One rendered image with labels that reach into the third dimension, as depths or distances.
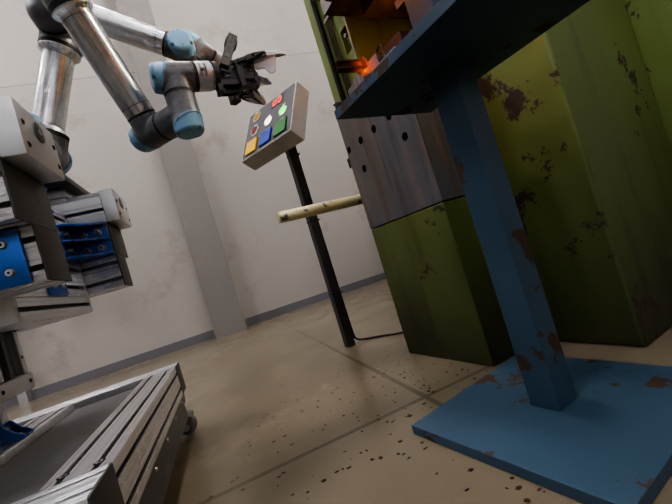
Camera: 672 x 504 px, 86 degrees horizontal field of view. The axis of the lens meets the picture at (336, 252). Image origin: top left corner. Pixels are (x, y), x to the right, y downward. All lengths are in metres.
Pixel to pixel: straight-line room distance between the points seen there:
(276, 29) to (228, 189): 2.01
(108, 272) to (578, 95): 1.27
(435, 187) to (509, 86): 0.32
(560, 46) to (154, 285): 3.67
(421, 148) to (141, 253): 3.37
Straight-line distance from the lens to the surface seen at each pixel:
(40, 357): 4.29
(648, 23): 1.48
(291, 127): 1.58
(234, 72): 1.15
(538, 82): 1.09
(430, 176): 1.05
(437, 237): 1.08
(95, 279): 1.16
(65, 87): 1.54
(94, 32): 1.18
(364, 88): 0.78
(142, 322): 4.04
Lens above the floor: 0.41
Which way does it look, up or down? 1 degrees up
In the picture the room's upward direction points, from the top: 17 degrees counter-clockwise
